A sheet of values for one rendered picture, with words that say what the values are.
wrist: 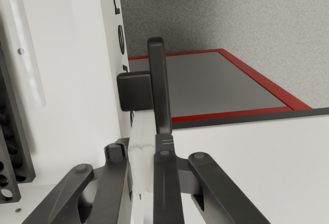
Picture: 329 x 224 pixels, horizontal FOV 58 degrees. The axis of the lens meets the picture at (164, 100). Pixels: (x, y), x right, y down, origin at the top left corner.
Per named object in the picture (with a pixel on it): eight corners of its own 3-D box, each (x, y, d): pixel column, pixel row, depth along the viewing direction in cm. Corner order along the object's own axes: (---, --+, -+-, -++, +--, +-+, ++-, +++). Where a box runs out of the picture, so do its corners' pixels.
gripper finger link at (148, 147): (140, 148, 16) (153, 147, 16) (144, 106, 23) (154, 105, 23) (146, 194, 17) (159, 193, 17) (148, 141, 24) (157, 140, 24)
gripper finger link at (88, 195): (130, 203, 16) (73, 209, 16) (136, 156, 20) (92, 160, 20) (127, 179, 15) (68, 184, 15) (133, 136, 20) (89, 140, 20)
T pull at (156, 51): (163, 34, 21) (163, 37, 20) (172, 130, 23) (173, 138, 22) (112, 39, 21) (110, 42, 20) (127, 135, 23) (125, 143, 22)
